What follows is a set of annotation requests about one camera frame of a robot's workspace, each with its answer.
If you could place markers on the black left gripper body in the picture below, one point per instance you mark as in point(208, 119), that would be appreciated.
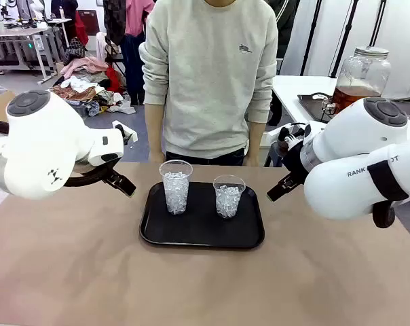
point(112, 168)

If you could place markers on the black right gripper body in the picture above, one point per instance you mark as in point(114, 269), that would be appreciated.
point(295, 159)

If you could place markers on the tall clear iced cup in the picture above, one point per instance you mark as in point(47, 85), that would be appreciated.
point(176, 190)

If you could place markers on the short clear iced cup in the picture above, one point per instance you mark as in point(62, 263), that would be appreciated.
point(229, 200)

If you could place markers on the person's right forearm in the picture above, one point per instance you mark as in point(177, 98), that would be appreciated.
point(155, 129)

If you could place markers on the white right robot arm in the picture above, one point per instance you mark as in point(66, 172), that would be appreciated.
point(344, 190)

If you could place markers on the person's left forearm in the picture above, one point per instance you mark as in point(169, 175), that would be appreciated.
point(256, 139)

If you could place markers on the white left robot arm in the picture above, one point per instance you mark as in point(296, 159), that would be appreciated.
point(38, 142)

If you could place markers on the glass drink dispenser jar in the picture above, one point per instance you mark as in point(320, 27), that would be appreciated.
point(361, 71)

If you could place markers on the person's left hand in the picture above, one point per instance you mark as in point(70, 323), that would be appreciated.
point(253, 161)

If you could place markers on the person's right hand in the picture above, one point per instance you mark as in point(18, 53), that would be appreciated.
point(157, 158)

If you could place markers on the dark tray under dispenser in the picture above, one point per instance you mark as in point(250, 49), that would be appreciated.
point(313, 107)

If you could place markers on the person's dark trousers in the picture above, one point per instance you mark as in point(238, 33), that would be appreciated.
point(225, 159)

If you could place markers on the white side table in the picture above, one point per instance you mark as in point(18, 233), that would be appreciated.
point(293, 88)

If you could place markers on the black plastic serving tray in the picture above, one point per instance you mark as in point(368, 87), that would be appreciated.
point(184, 224)

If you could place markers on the brown patterned cloth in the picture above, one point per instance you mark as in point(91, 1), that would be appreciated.
point(76, 95)

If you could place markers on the red crumpled cloth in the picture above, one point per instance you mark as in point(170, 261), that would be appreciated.
point(113, 79)

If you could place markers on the white crumpled cloth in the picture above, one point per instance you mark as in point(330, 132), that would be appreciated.
point(77, 83)

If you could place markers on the dark blue hanging trousers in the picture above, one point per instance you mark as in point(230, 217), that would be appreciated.
point(133, 68)

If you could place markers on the pink crumpled cloth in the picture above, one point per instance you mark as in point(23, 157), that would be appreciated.
point(83, 64)

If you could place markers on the person's grey sweatshirt torso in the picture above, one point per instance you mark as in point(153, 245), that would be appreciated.
point(208, 85)

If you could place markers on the black tripod pole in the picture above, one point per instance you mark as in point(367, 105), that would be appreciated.
point(345, 37)
point(311, 37)
point(378, 23)

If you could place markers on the figure in dark striped jacket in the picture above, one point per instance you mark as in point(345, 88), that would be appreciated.
point(286, 27)

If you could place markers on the red hanging garment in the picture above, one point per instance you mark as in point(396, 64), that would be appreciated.
point(81, 30)

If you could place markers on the dark patterned hanging coat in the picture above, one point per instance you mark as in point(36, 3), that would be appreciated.
point(114, 20)

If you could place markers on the pink hanging shirt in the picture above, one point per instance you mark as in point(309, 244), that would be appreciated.
point(137, 17)

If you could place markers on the grey background desk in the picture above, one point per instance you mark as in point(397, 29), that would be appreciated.
point(15, 33)

